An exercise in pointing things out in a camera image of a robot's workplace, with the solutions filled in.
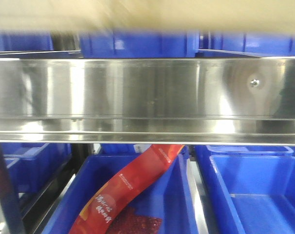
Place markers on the brown cardboard carton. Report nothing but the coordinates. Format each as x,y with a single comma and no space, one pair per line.
271,16

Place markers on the red snack bag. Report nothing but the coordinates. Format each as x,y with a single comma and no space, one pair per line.
108,202

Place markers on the blue bin behind lower right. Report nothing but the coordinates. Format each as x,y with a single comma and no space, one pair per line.
203,152

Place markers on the blue bin upper middle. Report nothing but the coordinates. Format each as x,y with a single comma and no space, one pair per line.
139,45

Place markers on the blue bin with snack bag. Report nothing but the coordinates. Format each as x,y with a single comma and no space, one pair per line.
169,198

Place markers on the blue bin upper right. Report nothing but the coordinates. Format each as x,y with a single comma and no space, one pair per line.
246,44

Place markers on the empty blue bin lower right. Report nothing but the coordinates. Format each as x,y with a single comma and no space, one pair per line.
253,194

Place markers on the blue bin lower left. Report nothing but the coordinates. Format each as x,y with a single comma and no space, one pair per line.
35,163

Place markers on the blue bin upper left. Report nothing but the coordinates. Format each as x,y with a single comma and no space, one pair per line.
25,42

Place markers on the stainless steel shelf rail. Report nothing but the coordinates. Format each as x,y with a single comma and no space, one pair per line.
188,101

